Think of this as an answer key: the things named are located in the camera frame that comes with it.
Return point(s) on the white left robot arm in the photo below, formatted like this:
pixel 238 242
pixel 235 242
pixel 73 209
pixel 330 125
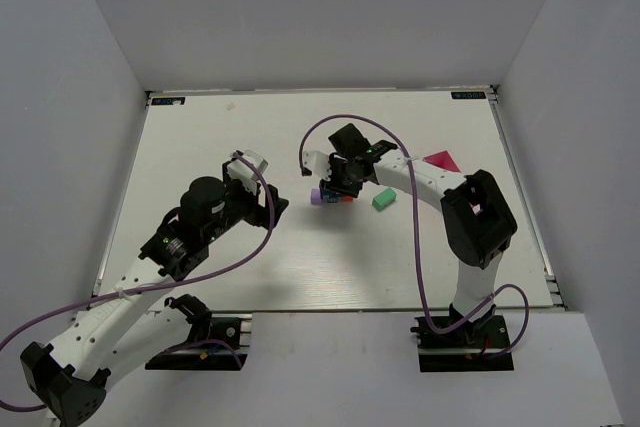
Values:
pixel 72 373

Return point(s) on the blue table logo sticker right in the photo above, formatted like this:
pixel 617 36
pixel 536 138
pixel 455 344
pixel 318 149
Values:
pixel 468 95

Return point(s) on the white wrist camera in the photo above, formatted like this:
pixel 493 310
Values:
pixel 316 163
pixel 246 166

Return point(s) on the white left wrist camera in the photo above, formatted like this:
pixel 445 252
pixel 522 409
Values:
pixel 246 166

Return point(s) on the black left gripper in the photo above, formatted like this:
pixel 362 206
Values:
pixel 248 202

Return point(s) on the purple wood block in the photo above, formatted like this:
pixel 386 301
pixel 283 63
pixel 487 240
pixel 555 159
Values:
pixel 316 197

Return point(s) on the blue table logo sticker left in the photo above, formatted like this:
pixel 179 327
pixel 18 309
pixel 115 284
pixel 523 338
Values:
pixel 167 101

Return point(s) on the blue table logo sticker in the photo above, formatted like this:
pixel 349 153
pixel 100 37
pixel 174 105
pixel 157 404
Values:
pixel 167 101
pixel 468 95

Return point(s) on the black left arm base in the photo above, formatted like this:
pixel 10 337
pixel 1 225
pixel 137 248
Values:
pixel 214 343

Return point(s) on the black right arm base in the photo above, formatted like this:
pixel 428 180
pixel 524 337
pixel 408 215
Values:
pixel 456 352

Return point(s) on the pink plastic box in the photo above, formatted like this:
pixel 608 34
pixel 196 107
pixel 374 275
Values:
pixel 443 160

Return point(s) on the green wood block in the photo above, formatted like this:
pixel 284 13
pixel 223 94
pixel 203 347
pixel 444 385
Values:
pixel 384 199

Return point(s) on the dark blue long block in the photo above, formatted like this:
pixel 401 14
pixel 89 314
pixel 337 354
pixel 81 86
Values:
pixel 331 196

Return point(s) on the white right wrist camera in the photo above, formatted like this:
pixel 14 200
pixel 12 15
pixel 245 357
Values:
pixel 316 163

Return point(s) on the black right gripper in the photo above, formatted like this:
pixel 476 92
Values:
pixel 338 187

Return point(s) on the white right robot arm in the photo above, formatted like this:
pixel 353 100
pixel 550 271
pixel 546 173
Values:
pixel 478 222

